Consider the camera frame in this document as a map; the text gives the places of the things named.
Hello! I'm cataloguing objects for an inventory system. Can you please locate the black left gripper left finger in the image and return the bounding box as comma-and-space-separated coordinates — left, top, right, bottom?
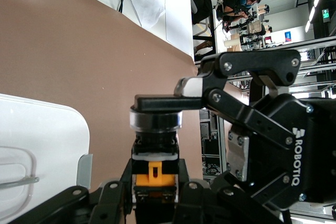
9, 159, 135, 224

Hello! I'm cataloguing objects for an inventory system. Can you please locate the white paper sheet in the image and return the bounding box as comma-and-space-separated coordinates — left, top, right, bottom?
125, 0, 166, 29

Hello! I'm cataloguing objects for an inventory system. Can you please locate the seated person black shirt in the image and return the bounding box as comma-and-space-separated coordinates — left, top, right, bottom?
221, 0, 266, 27

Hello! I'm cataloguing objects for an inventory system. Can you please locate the white side table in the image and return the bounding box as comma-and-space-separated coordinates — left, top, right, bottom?
56, 0, 195, 61

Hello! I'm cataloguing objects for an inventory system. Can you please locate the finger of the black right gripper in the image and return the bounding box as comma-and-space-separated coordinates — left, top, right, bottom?
130, 49, 301, 148

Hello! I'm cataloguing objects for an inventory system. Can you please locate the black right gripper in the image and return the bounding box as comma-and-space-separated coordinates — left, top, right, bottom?
226, 92, 336, 211

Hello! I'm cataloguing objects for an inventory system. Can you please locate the white lidded storage box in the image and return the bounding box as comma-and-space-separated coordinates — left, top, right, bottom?
0, 93, 93, 224

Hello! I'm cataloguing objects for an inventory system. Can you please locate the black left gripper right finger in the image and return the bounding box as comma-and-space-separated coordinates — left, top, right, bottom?
174, 159, 290, 224

